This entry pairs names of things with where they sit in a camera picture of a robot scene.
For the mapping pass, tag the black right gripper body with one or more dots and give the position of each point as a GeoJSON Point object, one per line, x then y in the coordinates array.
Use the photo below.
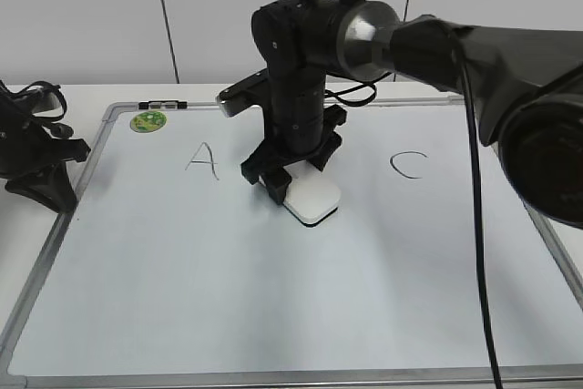
{"type": "Point", "coordinates": [293, 142]}

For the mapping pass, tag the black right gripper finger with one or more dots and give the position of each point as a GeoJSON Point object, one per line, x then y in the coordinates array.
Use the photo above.
{"type": "Point", "coordinates": [321, 159]}
{"type": "Point", "coordinates": [276, 181]}

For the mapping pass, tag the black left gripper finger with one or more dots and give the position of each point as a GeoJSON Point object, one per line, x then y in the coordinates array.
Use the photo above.
{"type": "Point", "coordinates": [49, 186]}

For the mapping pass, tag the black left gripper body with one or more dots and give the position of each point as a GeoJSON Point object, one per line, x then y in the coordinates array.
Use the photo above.
{"type": "Point", "coordinates": [33, 134]}

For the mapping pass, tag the white whiteboard eraser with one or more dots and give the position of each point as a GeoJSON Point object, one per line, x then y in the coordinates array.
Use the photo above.
{"type": "Point", "coordinates": [310, 197]}

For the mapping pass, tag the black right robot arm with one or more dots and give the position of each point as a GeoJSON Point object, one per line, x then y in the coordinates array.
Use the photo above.
{"type": "Point", "coordinates": [523, 85]}

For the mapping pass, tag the round green magnet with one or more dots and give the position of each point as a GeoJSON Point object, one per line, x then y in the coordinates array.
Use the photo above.
{"type": "Point", "coordinates": [148, 122]}

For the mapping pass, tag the grey framed whiteboard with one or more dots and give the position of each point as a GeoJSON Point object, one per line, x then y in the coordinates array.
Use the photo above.
{"type": "Point", "coordinates": [174, 271]}

